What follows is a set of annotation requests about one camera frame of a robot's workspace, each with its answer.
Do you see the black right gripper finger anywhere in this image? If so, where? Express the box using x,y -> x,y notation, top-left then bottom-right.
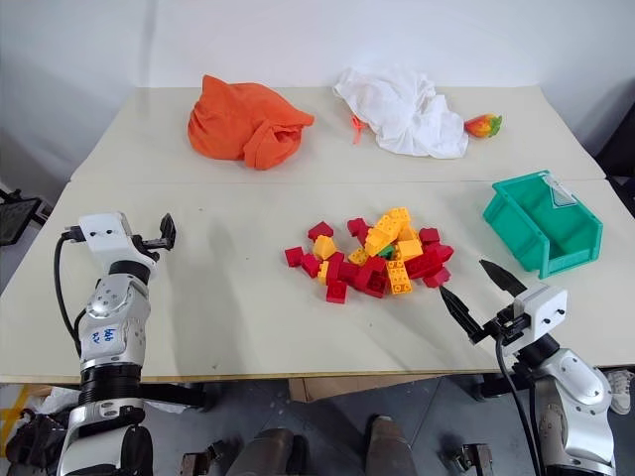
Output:
478,258 -> 529,298
438,286 -> 481,343

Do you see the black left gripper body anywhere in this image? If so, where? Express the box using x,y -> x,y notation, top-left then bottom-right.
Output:
129,232 -> 167,260

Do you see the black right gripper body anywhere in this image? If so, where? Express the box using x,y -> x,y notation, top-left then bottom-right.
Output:
468,305 -> 533,349

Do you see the green plastic bin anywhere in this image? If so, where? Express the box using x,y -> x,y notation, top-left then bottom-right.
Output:
482,169 -> 605,281

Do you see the black table leg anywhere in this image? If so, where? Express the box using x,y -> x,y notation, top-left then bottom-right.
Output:
474,372 -> 518,402

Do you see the clear plastic label holder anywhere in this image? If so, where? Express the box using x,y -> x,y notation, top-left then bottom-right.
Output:
544,175 -> 579,209

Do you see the crumpled orange cloth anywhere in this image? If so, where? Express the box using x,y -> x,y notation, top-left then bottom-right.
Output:
187,73 -> 317,172

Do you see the black metal stand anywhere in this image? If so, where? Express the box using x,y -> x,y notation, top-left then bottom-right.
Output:
0,187 -> 52,247

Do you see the white shoe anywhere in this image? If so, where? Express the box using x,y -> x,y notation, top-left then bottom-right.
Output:
606,368 -> 635,416

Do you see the brown cardboard sheet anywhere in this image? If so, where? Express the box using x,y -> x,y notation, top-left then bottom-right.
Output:
288,376 -> 439,405

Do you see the dark rounded shape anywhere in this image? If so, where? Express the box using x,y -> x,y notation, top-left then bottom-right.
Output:
365,415 -> 419,476
231,427 -> 310,476

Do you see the toy strawberry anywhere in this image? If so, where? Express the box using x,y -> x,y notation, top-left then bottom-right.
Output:
463,113 -> 504,140

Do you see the black object beside table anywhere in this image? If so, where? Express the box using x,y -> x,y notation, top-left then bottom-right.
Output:
593,105 -> 635,220

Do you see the white plastic bag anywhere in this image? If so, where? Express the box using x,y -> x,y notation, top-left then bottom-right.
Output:
35,387 -> 81,414

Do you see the crumpled white cloth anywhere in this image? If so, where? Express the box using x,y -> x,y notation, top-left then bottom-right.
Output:
332,65 -> 470,161

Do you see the dark bag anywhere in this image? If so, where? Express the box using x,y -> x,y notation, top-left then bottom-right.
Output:
3,408 -> 71,471

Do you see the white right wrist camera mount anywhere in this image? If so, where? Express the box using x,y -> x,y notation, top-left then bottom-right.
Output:
512,283 -> 569,344

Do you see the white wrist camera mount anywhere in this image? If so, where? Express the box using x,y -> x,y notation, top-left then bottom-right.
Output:
512,283 -> 569,344
77,212 -> 161,265

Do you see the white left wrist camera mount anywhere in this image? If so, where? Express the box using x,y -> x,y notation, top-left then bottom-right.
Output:
77,212 -> 161,265

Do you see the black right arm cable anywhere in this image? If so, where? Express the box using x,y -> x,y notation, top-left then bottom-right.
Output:
494,335 -> 547,476

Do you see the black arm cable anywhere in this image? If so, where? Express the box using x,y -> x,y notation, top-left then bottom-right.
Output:
53,225 -> 84,359
494,335 -> 547,476

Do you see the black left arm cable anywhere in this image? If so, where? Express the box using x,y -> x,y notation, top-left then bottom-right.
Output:
53,225 -> 84,359

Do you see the metal foot bracket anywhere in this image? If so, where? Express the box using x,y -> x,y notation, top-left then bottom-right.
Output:
444,442 -> 493,473
180,439 -> 241,476

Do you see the black table frame bar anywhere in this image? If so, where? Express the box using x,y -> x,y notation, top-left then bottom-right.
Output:
137,381 -> 217,414

